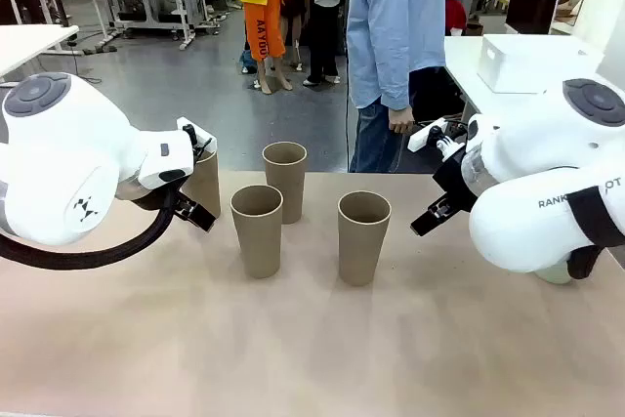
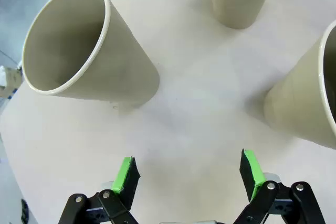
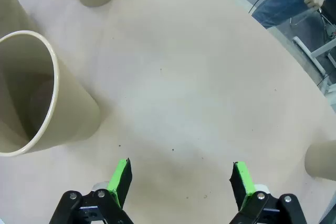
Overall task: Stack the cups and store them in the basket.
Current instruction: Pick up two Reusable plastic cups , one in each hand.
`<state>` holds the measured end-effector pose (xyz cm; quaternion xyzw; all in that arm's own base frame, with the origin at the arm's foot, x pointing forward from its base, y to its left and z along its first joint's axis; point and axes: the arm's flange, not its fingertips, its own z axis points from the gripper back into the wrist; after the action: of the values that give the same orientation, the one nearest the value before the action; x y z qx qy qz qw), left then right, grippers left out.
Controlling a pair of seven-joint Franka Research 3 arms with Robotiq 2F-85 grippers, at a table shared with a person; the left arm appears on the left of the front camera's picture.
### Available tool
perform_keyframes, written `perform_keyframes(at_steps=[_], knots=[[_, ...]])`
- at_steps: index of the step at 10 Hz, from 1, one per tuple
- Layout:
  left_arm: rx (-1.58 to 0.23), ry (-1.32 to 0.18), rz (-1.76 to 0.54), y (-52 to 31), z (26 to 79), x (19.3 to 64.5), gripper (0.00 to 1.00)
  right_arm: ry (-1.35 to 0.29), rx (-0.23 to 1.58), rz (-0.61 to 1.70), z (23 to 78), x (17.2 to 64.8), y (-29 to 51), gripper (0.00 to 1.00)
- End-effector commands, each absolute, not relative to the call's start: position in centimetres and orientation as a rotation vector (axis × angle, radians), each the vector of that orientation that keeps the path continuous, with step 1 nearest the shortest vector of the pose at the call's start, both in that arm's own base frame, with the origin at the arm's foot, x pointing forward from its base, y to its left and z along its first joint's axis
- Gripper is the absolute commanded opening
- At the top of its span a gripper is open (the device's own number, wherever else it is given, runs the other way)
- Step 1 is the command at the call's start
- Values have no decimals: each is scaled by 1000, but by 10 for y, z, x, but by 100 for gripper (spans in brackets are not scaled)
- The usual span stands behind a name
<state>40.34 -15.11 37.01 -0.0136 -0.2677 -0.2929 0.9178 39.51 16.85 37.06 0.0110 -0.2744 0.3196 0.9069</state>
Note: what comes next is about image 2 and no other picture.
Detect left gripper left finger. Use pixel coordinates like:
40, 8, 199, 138
58, 155, 142, 224

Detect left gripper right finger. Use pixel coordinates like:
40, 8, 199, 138
233, 148, 326, 224

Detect beige plastic cup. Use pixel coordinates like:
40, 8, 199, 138
207, 0, 279, 29
263, 20, 336, 151

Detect beige cup stack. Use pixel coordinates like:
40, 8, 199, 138
22, 0, 160, 108

